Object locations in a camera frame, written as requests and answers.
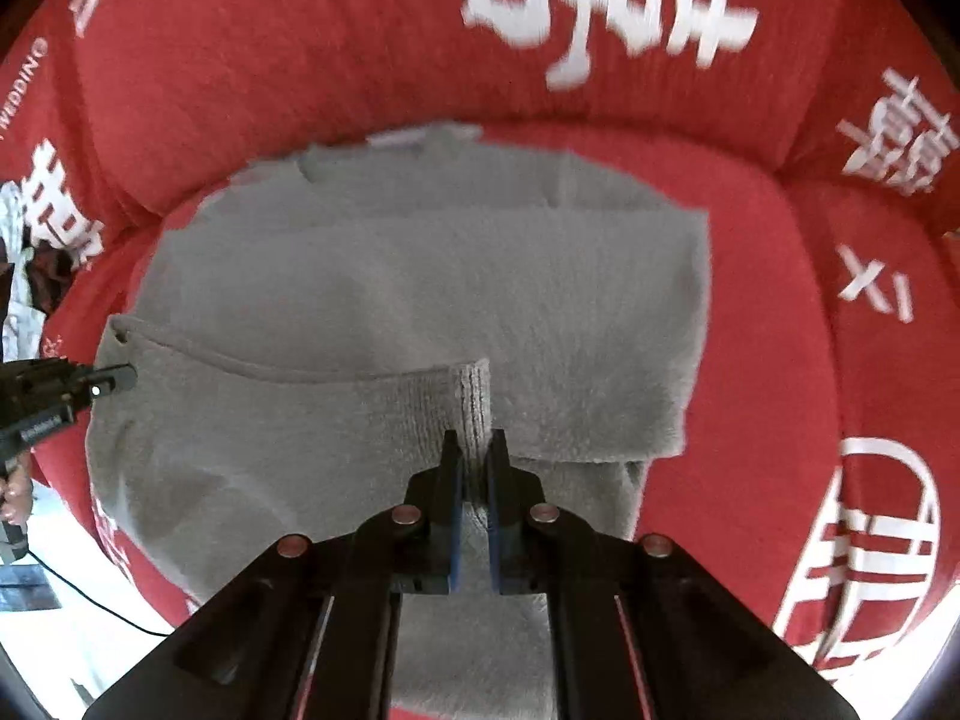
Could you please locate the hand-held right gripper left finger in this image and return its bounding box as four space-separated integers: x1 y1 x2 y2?
81 430 463 720

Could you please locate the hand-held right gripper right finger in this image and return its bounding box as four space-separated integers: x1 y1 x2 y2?
487 430 861 720

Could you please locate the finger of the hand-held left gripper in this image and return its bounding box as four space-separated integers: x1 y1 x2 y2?
69 363 138 412

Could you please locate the grey knit sweater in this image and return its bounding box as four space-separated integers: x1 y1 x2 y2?
86 124 712 720

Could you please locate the person's left hand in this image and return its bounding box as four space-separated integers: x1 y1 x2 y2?
0 456 35 527

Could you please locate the dark patterned cloth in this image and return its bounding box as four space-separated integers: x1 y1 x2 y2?
19 240 83 316

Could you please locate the white cloth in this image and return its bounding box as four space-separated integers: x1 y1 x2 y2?
0 184 46 365

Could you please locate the dark flat object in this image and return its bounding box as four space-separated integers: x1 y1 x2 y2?
0 566 65 610

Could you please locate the red printed sofa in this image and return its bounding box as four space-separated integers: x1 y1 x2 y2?
0 0 960 720

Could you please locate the black cable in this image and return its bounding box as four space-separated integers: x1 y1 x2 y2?
26 550 179 638

